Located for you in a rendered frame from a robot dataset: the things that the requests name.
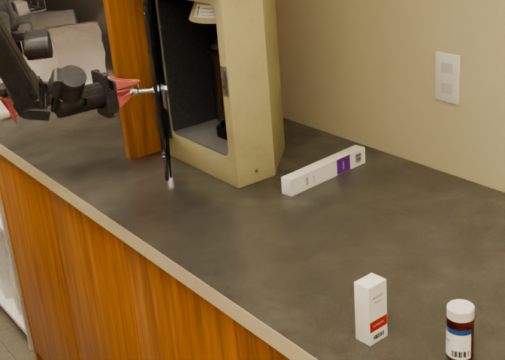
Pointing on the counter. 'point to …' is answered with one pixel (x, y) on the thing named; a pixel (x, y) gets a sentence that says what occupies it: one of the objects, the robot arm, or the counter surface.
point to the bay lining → (187, 63)
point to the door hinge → (160, 55)
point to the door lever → (140, 89)
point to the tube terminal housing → (240, 81)
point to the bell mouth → (202, 13)
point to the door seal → (158, 80)
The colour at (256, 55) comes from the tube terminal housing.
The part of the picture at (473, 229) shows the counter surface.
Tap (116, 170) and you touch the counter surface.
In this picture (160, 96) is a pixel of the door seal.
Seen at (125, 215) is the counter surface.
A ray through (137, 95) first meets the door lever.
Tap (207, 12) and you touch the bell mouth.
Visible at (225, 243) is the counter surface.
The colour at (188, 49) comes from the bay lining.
